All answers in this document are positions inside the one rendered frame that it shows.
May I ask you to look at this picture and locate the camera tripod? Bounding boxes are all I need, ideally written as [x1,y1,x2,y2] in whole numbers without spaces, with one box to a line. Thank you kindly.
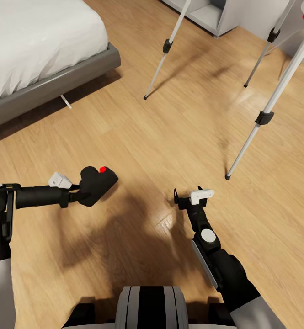
[144,0,304,180]

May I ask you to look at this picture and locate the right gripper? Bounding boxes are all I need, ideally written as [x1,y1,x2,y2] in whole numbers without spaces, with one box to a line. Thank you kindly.
[174,186,207,219]

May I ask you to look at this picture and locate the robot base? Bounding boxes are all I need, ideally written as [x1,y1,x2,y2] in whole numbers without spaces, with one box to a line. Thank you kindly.
[62,303,237,329]

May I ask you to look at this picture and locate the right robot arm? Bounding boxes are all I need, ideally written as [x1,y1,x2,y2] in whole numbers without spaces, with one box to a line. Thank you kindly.
[174,186,287,329]

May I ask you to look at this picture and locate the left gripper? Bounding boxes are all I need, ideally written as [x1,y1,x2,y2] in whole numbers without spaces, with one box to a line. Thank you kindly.
[35,184,92,208]

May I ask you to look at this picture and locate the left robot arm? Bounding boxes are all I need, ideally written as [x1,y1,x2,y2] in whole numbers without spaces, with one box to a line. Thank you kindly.
[0,172,92,329]

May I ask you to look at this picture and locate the digital camera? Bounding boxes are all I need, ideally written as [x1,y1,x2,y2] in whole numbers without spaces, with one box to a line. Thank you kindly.
[78,166,119,207]

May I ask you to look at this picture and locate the robot trunk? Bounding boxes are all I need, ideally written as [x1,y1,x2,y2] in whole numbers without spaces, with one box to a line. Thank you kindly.
[115,286,189,329]

